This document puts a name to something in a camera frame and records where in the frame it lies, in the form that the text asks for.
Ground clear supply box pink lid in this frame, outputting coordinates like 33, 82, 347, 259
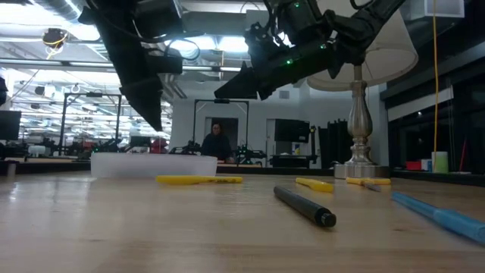
89, 152, 219, 180

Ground white shade silver table lamp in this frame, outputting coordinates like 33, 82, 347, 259
305, 0, 420, 181

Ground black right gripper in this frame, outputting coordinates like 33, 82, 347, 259
214, 22, 338, 101

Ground green white container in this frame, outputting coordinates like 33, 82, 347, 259
431, 151, 449, 174

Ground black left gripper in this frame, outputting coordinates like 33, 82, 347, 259
94, 14, 183, 132

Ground black monitor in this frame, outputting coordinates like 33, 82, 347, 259
0, 110, 23, 142

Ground black wall screen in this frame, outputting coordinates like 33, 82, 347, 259
274, 118, 311, 144

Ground yellow handled scissors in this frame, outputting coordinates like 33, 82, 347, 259
345, 176, 393, 193

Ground black ceiling cable reel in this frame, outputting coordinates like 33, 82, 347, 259
41, 27, 69, 50

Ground blue pen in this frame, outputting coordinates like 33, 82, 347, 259
391, 190, 485, 246

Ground person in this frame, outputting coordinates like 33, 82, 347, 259
199, 121, 236, 165

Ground black pen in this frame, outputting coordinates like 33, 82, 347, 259
273, 185, 338, 229

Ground black gantry frame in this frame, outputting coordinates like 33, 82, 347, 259
192, 99, 250, 164
58, 92, 123, 157

